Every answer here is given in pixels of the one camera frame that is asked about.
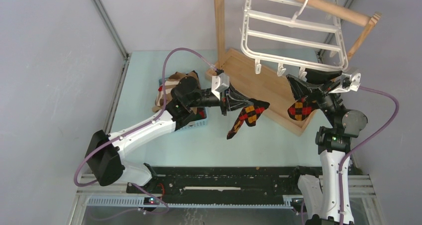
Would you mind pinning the light blue perforated basket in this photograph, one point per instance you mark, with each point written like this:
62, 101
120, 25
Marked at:
197, 118

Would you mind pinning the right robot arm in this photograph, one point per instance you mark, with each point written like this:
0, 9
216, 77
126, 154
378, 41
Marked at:
326, 197

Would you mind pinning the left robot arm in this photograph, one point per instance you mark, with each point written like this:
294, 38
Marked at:
106, 153

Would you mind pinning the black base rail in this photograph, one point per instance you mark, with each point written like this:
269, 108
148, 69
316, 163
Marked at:
239, 186

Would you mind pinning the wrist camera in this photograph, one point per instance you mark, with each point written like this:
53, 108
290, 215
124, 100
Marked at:
349, 80
219, 84

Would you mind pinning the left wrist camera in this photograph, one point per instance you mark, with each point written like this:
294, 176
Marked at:
219, 84

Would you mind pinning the pile of socks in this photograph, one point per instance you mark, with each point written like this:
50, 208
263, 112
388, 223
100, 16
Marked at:
170, 83

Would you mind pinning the white plastic clip hanger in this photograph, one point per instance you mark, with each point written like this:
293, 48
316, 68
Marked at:
291, 24

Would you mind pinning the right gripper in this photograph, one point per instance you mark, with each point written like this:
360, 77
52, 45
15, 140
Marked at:
300, 88

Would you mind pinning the red black argyle sock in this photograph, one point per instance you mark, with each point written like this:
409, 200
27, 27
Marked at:
302, 109

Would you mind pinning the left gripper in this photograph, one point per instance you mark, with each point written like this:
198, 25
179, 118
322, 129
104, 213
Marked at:
237, 100

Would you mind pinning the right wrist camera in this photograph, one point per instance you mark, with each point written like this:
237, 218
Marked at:
349, 80

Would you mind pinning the wooden hanger stand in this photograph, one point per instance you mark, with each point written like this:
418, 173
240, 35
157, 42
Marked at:
268, 86

